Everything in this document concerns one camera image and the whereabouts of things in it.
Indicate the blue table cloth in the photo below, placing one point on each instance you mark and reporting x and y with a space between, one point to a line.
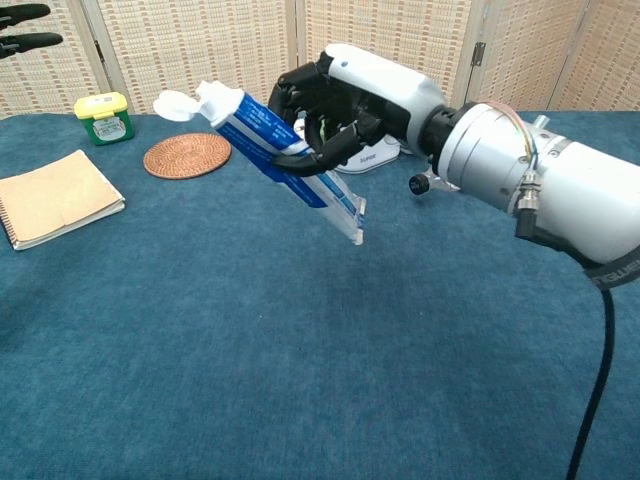
250 350

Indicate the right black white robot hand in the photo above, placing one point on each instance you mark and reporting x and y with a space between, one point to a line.
390 90

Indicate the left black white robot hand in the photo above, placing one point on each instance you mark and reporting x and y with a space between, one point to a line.
40 41

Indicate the woven folding screen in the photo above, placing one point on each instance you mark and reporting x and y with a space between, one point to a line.
200 50

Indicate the round rattan coaster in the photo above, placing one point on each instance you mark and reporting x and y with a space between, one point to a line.
187 156

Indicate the clear bottle with red label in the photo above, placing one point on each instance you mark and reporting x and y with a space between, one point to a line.
419 184

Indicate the tan spiral notebook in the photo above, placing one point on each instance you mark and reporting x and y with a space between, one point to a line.
55 200

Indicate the green jar with yellow lid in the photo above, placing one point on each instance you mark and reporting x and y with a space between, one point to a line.
107 127

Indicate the white handheld steam iron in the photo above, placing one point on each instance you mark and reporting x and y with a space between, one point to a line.
375 157

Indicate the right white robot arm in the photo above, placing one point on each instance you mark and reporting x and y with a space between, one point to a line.
590 190

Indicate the metal screen hinge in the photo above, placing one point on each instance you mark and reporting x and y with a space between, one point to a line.
99 51
479 53

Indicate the blue white toothpaste tube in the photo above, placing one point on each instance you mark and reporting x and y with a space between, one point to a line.
260 125

